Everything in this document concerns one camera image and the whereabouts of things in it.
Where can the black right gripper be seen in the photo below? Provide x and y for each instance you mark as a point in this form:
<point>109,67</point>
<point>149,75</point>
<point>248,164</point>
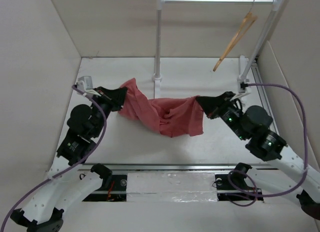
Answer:
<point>212,106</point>

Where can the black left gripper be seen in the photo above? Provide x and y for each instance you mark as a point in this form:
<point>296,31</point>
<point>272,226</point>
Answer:
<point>114,98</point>

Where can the red t shirt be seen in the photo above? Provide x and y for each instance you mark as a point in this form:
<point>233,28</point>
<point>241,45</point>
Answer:
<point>171,117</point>

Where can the wooden clothes hanger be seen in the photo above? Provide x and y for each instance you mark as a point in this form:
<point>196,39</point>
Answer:
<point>245,25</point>

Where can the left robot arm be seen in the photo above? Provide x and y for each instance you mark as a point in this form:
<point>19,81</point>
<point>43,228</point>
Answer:
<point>52,198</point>

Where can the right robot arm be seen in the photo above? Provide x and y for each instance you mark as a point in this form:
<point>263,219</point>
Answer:
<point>253,125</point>

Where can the white clothes rack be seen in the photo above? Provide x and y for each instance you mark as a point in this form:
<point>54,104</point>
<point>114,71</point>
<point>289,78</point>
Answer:
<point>244,65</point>

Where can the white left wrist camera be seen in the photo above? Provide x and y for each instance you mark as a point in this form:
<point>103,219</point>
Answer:
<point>85,85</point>

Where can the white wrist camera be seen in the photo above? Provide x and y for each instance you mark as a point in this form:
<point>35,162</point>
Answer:
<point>243,89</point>
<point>85,85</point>

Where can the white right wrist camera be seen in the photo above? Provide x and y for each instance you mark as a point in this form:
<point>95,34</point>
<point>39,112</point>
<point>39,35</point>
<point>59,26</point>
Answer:
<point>243,89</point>

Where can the aluminium side rail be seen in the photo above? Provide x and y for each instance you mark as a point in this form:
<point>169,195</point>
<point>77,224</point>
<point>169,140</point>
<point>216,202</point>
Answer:
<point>263,95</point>

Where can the aluminium front rail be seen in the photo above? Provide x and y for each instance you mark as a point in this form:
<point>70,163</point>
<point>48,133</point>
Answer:
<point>119,184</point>

